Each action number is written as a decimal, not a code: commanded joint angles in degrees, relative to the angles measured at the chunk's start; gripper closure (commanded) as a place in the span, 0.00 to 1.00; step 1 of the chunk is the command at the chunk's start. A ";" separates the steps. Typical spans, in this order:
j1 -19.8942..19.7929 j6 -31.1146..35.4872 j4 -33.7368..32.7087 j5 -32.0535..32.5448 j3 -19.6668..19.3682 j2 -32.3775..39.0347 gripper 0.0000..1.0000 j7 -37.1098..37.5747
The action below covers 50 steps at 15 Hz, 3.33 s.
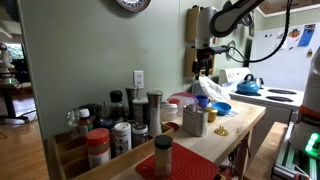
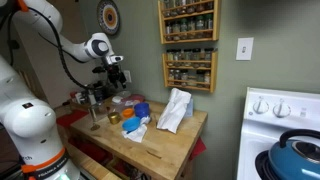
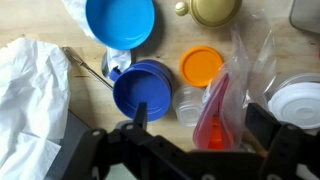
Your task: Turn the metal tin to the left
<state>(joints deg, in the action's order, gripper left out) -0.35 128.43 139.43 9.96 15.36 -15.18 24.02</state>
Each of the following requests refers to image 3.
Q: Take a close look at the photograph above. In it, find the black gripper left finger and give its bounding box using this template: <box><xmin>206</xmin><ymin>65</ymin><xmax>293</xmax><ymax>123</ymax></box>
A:
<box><xmin>62</xmin><ymin>102</ymin><xmax>201</xmax><ymax>180</ymax></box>

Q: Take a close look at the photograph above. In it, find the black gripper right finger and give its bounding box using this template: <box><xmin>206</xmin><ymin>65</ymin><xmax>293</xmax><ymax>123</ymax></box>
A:
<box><xmin>245</xmin><ymin>103</ymin><xmax>320</xmax><ymax>180</ymax></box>

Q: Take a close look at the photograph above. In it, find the dark blue plastic cup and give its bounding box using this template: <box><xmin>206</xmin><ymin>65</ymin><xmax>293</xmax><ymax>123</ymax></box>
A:
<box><xmin>108</xmin><ymin>59</ymin><xmax>174</xmax><ymax>123</ymax></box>

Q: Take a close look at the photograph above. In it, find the small orange plastic item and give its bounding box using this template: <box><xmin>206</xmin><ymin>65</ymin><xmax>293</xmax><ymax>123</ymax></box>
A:
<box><xmin>208</xmin><ymin>116</ymin><xmax>234</xmax><ymax>151</ymax></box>

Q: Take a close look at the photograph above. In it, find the clear zip plastic bag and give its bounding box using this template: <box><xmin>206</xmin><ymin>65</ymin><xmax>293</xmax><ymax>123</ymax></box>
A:
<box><xmin>192</xmin><ymin>26</ymin><xmax>278</xmax><ymax>151</ymax></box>

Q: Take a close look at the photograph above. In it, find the small clear plastic container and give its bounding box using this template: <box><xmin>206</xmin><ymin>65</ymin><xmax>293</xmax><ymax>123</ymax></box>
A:
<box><xmin>172</xmin><ymin>84</ymin><xmax>206</xmax><ymax>128</ymax></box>

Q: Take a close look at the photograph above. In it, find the translucent round plastic lid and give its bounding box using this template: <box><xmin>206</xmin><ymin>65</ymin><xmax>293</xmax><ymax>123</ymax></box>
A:
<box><xmin>276</xmin><ymin>73</ymin><xmax>320</xmax><ymax>88</ymax></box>

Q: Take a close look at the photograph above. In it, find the crumpled white napkin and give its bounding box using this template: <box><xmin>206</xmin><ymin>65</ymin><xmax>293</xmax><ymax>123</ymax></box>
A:
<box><xmin>61</xmin><ymin>0</ymin><xmax>133</xmax><ymax>79</ymax></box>

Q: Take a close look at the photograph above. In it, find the orange round plastic lid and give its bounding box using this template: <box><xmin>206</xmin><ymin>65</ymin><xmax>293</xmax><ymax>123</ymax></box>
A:
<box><xmin>179</xmin><ymin>45</ymin><xmax>224</xmax><ymax>88</ymax></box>

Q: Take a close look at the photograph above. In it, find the light blue plastic bowl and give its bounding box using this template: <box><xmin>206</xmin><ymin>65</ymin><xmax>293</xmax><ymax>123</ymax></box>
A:
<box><xmin>85</xmin><ymin>0</ymin><xmax>156</xmax><ymax>51</ymax></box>

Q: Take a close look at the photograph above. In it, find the white crumpled cloth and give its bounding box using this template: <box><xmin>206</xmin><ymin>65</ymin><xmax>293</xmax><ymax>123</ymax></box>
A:
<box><xmin>0</xmin><ymin>37</ymin><xmax>72</xmax><ymax>180</ymax></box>

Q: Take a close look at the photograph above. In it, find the metal utensil handle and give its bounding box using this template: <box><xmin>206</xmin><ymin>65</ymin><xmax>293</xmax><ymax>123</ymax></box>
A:
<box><xmin>61</xmin><ymin>46</ymin><xmax>115</xmax><ymax>92</ymax></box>

